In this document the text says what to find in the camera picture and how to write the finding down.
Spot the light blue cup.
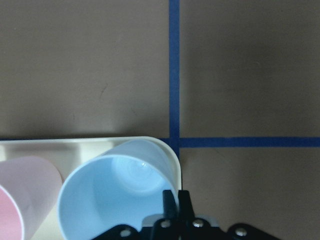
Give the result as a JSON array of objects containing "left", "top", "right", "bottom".
[{"left": 57, "top": 139, "right": 182, "bottom": 240}]

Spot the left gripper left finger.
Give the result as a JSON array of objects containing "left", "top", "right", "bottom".
[{"left": 162, "top": 190, "right": 179, "bottom": 220}]

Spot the cream plastic tray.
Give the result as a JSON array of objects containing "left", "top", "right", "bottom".
[{"left": 0, "top": 136, "right": 182, "bottom": 240}]

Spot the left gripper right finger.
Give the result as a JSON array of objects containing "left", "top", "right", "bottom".
[{"left": 178, "top": 190, "right": 195, "bottom": 222}]

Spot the pink cup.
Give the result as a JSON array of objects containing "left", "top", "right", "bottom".
[{"left": 0, "top": 156, "right": 62, "bottom": 240}]

